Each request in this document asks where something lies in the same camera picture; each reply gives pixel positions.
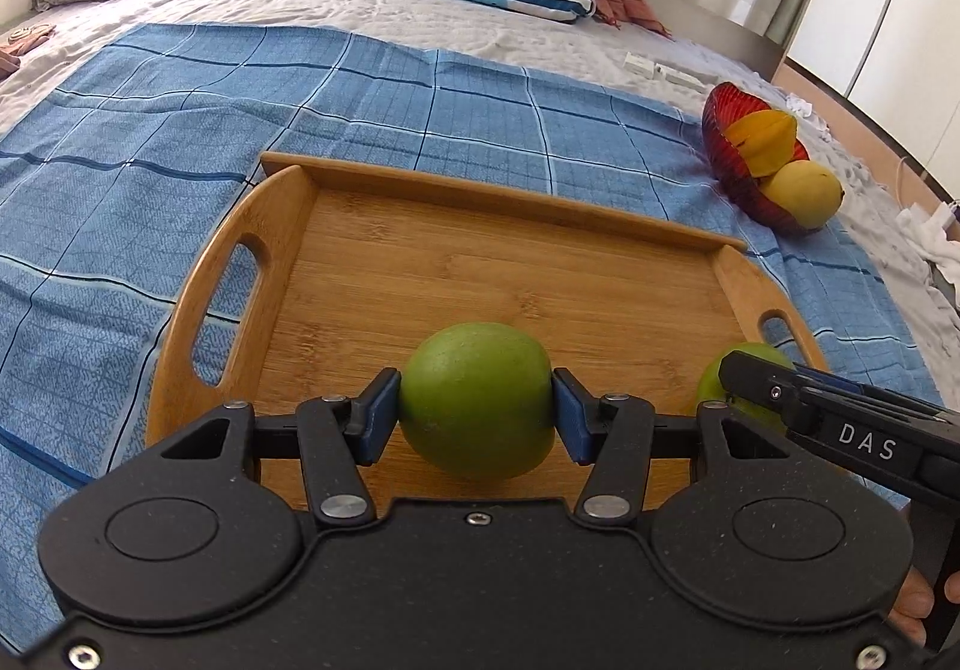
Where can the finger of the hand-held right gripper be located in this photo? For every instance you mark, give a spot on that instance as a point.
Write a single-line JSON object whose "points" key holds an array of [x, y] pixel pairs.
{"points": [[757, 381], [825, 381]]}

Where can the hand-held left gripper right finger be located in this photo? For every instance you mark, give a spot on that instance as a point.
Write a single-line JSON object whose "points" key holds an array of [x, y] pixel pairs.
{"points": [[568, 419]]}

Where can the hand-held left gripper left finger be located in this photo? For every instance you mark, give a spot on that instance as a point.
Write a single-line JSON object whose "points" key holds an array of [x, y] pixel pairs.
{"points": [[384, 411]]}

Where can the green apple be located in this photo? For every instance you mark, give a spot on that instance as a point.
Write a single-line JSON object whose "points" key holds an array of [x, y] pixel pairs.
{"points": [[712, 381], [476, 400]]}

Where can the person's right hand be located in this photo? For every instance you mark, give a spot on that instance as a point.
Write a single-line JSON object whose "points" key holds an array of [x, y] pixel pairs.
{"points": [[911, 602]]}

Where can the white crumpled cloth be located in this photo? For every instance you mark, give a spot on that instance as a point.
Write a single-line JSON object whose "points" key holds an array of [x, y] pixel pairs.
{"points": [[934, 235]]}

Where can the yellow mango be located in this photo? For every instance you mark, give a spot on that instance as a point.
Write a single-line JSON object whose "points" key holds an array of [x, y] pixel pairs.
{"points": [[802, 194]]}

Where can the red glass bowl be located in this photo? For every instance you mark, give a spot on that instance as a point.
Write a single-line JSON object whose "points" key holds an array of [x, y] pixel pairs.
{"points": [[731, 153]]}

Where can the yellow starfruit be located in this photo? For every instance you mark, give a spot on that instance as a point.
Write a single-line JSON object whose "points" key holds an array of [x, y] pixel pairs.
{"points": [[765, 138]]}

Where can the small white cloth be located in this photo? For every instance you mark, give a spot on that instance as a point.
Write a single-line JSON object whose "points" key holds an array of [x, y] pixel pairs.
{"points": [[801, 108]]}

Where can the blue checked blanket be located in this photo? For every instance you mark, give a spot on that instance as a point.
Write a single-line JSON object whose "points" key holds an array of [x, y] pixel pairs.
{"points": [[375, 100]]}

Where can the white wardrobe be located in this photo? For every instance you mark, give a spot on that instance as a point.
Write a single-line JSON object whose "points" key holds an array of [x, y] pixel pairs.
{"points": [[892, 3]]}

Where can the pink cloth item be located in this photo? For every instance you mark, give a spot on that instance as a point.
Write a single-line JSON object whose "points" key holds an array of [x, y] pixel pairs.
{"points": [[22, 44]]}

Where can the wooden bed frame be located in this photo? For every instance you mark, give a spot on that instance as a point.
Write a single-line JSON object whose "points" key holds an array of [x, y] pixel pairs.
{"points": [[720, 33]]}

